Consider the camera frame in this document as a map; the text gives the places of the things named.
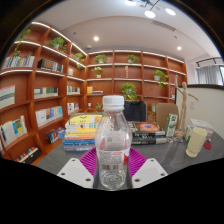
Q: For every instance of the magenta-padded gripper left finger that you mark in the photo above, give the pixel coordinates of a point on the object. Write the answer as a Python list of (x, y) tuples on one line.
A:
[(75, 171)]

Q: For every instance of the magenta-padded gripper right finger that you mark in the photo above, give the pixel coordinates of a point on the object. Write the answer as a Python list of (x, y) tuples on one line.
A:
[(150, 171)]

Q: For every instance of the clear plastic water bottle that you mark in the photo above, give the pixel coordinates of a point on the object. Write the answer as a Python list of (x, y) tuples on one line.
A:
[(112, 146)]

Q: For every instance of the dark book stack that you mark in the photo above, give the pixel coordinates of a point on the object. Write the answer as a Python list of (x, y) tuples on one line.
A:
[(148, 133)]

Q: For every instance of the colourful book stack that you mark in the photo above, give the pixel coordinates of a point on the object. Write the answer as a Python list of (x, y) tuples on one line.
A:
[(81, 131)]

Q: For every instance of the green white tissue box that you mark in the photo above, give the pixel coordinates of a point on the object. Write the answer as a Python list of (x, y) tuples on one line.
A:
[(188, 131)]

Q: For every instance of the cream ribbed mug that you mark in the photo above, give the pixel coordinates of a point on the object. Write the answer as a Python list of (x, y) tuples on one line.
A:
[(196, 141)]

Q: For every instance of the tan chair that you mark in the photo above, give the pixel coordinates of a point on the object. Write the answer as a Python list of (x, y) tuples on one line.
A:
[(165, 111)]

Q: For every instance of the dark blue chair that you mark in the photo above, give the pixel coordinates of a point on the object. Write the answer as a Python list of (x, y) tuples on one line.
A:
[(135, 110)]

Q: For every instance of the flat round red coaster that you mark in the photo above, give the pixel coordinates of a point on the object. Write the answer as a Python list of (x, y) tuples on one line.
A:
[(207, 145)]

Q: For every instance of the wooden artist mannequin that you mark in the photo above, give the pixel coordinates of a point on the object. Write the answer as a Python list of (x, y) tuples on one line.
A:
[(184, 103)]

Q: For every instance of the grey curtain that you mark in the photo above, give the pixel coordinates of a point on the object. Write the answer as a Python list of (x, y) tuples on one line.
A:
[(207, 75)]

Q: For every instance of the ceiling air vent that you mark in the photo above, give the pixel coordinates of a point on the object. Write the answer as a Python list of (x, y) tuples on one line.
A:
[(163, 25)]

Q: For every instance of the ceiling lights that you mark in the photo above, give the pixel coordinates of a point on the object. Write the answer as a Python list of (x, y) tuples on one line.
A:
[(149, 14)]

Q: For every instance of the wooden wall shelf unit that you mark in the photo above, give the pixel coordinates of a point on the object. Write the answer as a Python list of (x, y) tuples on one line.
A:
[(50, 86)]

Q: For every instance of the black ceiling track rail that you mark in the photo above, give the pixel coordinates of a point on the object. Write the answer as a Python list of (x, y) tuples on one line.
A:
[(208, 61)]

